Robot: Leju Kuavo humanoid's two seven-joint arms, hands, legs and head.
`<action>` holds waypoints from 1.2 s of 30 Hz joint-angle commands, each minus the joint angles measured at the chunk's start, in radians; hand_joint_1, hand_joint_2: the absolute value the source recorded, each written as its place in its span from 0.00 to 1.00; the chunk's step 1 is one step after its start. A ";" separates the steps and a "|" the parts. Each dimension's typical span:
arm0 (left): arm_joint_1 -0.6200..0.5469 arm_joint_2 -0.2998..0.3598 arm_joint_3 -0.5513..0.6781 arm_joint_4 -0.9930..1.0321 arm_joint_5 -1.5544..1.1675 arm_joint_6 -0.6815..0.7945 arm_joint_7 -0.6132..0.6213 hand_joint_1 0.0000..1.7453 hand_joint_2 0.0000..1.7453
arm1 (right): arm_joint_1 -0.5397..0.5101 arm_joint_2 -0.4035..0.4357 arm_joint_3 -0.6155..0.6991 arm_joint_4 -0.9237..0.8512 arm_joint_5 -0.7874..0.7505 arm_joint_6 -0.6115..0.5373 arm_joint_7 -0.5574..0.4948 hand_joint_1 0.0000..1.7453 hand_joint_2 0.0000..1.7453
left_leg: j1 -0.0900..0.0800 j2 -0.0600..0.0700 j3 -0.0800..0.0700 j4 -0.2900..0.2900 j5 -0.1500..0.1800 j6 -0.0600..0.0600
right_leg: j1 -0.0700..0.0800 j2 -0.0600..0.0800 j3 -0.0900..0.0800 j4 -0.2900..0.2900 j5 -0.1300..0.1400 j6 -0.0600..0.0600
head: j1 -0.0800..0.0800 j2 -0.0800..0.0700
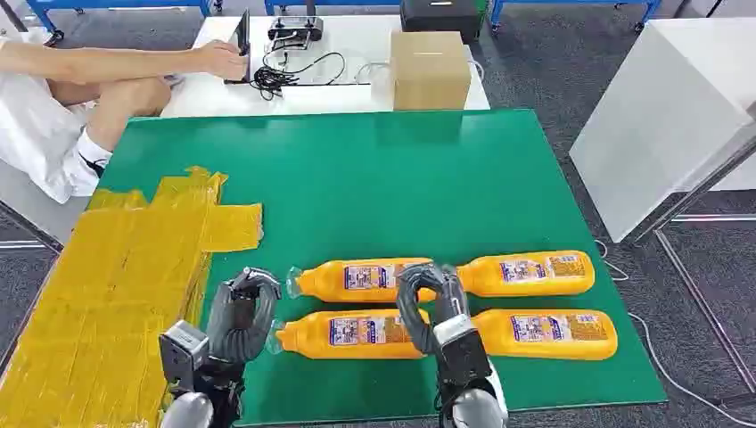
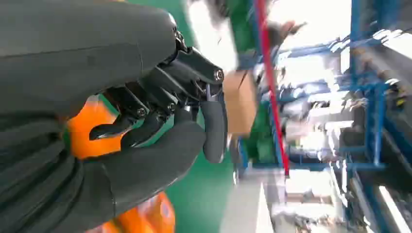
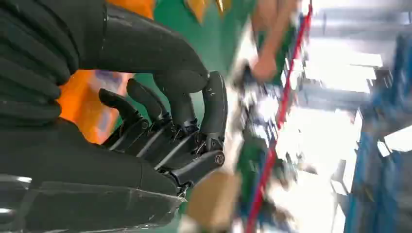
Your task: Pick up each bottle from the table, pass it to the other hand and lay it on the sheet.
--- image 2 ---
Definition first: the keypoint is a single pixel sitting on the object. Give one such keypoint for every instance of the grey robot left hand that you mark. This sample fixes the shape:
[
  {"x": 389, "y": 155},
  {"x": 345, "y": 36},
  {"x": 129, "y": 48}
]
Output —
[{"x": 80, "y": 48}]

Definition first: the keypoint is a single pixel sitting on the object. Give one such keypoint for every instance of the orange drink bottle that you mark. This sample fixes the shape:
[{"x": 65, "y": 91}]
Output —
[
  {"x": 145, "y": 218},
  {"x": 83, "y": 135}
]

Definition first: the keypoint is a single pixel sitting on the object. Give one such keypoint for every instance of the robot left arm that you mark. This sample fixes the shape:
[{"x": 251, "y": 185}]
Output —
[{"x": 29, "y": 180}]

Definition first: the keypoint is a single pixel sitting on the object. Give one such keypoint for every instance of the green table mat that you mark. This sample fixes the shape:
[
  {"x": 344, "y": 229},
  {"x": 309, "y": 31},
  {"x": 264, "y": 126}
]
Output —
[{"x": 199, "y": 199}]

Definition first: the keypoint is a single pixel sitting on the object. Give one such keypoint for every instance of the blue metal shelf rack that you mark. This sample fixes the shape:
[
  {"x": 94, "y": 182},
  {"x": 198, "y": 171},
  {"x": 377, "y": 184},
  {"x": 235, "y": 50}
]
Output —
[{"x": 376, "y": 128}]

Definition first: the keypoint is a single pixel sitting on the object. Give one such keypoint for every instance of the red pole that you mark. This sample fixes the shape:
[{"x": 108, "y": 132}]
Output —
[{"x": 272, "y": 90}]

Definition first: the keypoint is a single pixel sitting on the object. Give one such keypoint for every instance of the brown cardboard box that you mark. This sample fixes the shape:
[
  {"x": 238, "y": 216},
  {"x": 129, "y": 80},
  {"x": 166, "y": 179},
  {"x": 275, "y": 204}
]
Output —
[{"x": 239, "y": 103}]

